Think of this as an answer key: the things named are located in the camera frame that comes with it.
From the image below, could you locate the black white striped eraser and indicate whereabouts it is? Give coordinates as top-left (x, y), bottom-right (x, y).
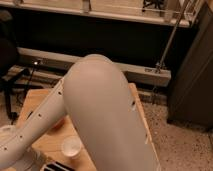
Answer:
top-left (44, 162), bottom-right (75, 171)

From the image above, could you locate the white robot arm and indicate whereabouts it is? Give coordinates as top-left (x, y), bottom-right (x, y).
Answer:
top-left (0, 54), bottom-right (161, 171)

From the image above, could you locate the metal pole stand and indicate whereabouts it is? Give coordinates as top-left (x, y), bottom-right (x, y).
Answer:
top-left (155, 0), bottom-right (190, 74)

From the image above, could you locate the red bowl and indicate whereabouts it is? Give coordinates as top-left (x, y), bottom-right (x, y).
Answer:
top-left (51, 117), bottom-right (66, 130)

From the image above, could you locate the white plastic cup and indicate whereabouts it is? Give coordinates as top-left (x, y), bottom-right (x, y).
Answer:
top-left (61, 136), bottom-right (82, 158)

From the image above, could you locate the dark cabinet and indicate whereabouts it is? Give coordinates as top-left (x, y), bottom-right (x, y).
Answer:
top-left (167, 2), bottom-right (213, 130)

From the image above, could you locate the black office chair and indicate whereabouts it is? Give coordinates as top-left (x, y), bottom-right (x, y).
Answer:
top-left (0, 10), bottom-right (30, 121)

